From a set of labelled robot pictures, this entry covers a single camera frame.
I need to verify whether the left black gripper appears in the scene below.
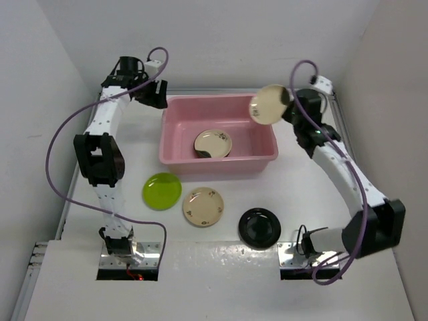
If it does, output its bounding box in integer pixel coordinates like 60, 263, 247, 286
132, 73, 166, 109

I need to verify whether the cream plate black brushstroke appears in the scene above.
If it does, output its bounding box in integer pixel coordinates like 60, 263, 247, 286
249, 84, 290, 125

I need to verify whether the blue patterned plate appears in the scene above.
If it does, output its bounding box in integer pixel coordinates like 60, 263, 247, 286
194, 148, 231, 158

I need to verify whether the lime green plate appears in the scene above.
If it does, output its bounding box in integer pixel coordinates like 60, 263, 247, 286
142, 173, 182, 211

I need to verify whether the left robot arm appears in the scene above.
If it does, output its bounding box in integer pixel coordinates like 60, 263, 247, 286
74, 56, 167, 263

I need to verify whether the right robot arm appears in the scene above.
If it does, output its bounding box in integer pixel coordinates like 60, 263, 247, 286
280, 89, 406, 258

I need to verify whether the pink plastic bin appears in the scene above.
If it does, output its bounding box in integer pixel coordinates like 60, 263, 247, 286
158, 93, 278, 179

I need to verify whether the black plate front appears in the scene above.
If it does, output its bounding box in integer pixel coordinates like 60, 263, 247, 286
238, 207, 282, 250

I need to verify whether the cream floral plate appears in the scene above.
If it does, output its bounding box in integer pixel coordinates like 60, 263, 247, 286
183, 187, 225, 227

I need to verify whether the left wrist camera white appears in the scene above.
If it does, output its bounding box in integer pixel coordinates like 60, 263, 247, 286
144, 60, 165, 78

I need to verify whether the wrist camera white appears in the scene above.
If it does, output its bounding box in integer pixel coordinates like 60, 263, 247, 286
144, 60, 165, 78
311, 75, 333, 96

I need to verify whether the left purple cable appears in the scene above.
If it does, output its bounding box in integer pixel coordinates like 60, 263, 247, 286
45, 47, 170, 268

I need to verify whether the purple cable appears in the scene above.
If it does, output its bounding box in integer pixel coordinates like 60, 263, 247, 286
45, 47, 170, 268
289, 60, 370, 285

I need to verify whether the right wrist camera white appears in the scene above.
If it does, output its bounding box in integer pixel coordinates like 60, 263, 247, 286
311, 75, 333, 96

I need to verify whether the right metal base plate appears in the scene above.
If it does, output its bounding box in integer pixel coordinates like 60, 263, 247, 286
277, 242, 339, 270

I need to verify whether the metal base plate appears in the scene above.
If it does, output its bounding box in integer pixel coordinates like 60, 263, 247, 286
98, 242, 161, 270
277, 242, 339, 270

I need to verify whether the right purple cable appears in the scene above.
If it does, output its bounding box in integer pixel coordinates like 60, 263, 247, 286
289, 60, 370, 285

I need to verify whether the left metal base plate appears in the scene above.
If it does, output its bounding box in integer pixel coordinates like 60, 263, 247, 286
98, 242, 161, 270

